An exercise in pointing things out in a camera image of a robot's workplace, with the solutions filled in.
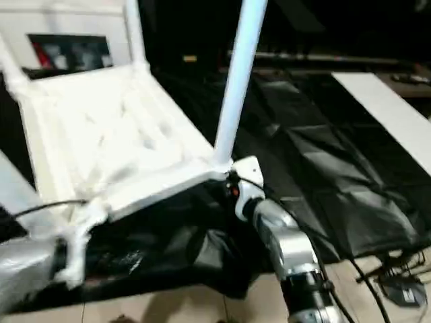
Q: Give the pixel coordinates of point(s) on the red package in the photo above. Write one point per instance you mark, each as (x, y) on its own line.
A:
(43, 55)

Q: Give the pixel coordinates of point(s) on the white glass-door cabinet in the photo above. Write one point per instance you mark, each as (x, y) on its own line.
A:
(67, 20)

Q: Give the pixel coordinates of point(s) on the white flat board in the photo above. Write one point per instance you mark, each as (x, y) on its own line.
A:
(387, 107)

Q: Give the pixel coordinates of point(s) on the white plastic table leg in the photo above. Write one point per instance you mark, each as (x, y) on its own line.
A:
(136, 33)
(15, 181)
(239, 84)
(11, 64)

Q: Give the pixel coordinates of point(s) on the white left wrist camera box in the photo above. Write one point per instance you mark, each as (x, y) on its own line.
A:
(81, 242)

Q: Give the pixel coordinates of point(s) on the dark metal rod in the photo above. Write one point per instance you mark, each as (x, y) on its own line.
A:
(320, 57)

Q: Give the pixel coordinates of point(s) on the white plastic table top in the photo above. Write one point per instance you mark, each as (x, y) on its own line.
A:
(101, 128)

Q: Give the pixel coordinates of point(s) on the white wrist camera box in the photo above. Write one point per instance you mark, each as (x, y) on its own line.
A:
(249, 175)
(81, 242)

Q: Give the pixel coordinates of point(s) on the black plastic mat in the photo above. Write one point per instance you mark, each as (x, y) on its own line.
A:
(320, 161)

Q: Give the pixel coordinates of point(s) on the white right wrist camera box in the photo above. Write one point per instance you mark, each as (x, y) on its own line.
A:
(249, 175)

